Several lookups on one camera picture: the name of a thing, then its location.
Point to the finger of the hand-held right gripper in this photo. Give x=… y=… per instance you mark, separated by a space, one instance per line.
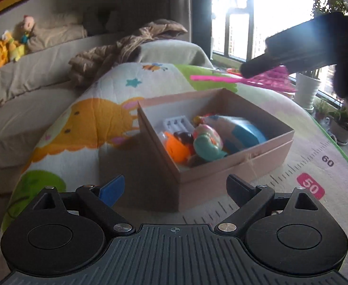
x=304 y=40
x=280 y=62

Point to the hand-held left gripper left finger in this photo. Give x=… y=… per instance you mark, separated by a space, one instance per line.
x=111 y=190

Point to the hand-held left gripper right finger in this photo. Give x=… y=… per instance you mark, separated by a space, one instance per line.
x=236 y=188

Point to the pink cardboard box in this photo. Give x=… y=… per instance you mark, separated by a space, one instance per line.
x=221 y=184

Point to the pink plastic fly swatter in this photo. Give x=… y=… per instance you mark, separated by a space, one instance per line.
x=269 y=80

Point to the pink and teal round toy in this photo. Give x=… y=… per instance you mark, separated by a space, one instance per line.
x=206 y=145

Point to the orange plastic toy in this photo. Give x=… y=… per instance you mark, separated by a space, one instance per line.
x=177 y=150

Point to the dark round toy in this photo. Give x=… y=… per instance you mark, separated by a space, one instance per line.
x=186 y=138

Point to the small red yellow toy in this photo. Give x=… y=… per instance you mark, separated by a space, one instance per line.
x=199 y=120

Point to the palm plant in white pot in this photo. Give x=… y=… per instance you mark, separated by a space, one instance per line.
x=307 y=90

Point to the black framed window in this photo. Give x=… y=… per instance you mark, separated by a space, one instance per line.
x=251 y=35

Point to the small green potted plant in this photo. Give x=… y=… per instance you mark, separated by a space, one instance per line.
x=321 y=108

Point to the potted orchid plant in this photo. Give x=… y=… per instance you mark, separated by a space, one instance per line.
x=340 y=130

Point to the printed cartoon blanket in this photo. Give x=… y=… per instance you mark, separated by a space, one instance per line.
x=102 y=115

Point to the white plastic tray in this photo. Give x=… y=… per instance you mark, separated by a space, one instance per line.
x=177 y=123

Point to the grey sofa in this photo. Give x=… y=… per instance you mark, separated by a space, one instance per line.
x=19 y=118

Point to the grey curtain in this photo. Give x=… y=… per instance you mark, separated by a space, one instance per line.
x=178 y=6

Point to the brown crumpled blanket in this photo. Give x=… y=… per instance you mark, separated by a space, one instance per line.
x=108 y=56

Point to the beige pillow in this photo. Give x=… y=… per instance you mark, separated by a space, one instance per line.
x=58 y=34

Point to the grey plush cushions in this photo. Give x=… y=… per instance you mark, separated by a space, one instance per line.
x=99 y=20

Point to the pink pig doll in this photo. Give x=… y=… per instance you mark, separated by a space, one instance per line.
x=27 y=23

